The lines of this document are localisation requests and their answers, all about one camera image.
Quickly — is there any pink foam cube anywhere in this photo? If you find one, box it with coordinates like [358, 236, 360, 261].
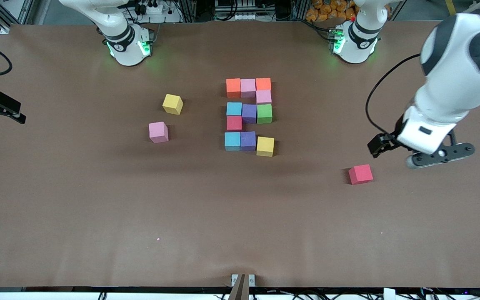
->
[148, 121, 169, 144]

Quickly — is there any pile of orange objects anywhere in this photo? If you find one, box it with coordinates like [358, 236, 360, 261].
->
[305, 0, 357, 22]

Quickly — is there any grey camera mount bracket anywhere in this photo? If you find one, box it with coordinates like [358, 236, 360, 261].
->
[231, 273, 256, 300]

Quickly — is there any black electronics unit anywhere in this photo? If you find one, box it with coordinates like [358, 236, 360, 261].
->
[214, 0, 268, 21]

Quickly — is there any brown table cover sheet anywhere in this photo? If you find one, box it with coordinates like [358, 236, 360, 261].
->
[0, 19, 480, 289]

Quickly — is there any white power strip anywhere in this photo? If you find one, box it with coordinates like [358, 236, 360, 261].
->
[134, 0, 182, 23]

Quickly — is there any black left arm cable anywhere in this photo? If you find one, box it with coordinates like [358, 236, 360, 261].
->
[365, 53, 422, 136]

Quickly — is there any yellow foam cube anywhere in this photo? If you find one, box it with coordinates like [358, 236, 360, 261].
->
[162, 94, 184, 115]
[256, 136, 275, 158]

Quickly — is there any green foam cube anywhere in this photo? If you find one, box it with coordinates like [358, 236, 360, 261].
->
[257, 104, 273, 125]

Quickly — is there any red foam cube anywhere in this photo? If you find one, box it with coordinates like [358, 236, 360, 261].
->
[348, 164, 374, 185]
[226, 116, 243, 133]

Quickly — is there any purple foam cube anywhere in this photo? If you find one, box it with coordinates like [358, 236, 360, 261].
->
[242, 104, 258, 125]
[240, 131, 257, 151]

